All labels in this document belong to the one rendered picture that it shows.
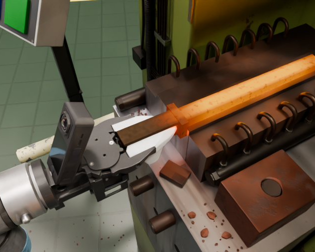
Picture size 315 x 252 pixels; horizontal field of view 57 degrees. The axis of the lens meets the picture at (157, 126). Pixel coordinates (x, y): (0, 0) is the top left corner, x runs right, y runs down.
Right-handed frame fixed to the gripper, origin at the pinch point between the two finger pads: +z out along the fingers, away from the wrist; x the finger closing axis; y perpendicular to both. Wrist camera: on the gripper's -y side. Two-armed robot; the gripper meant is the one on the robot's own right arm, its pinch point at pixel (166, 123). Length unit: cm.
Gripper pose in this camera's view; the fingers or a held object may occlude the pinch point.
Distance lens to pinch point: 45.0
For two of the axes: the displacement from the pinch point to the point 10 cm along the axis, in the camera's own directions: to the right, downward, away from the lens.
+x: 4.8, 6.8, -5.5
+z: 8.8, -3.7, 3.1
